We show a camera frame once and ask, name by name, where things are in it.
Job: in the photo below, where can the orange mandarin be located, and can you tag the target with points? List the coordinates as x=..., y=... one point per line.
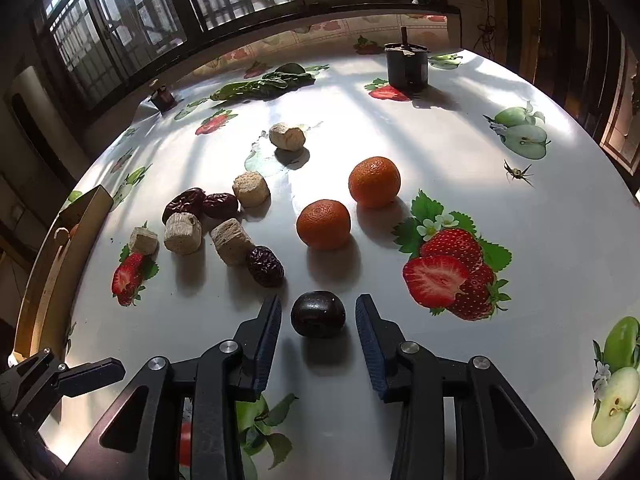
x=374, y=182
x=324, y=225

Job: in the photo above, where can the beige cake round piece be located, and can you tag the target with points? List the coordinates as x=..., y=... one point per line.
x=183, y=233

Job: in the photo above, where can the small dark bottle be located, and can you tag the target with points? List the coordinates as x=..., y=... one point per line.
x=161, y=97

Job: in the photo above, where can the black cup with stick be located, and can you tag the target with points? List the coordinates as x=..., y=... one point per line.
x=407, y=64

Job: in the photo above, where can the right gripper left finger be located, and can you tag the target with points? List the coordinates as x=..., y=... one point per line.
x=139, y=436

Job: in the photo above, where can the dark purple plum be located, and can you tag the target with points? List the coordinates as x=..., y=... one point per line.
x=318, y=315

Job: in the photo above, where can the window with metal bars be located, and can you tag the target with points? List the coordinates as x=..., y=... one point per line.
x=95, y=47

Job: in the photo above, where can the small beige cake piece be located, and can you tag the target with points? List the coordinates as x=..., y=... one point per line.
x=143, y=241

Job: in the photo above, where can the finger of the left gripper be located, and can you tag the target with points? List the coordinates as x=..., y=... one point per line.
x=90, y=377

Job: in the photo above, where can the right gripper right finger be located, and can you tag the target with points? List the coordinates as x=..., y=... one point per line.
x=497, y=437

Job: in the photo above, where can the white standing air conditioner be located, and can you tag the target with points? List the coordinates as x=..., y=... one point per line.
x=45, y=128

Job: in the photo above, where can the green leafy vegetable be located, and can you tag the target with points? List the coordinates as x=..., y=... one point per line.
x=285, y=78

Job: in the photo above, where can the cardboard tray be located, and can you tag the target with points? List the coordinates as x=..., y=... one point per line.
x=47, y=305

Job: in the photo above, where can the red date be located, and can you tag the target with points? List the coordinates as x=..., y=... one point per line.
x=265, y=267
x=220, y=206
x=190, y=200

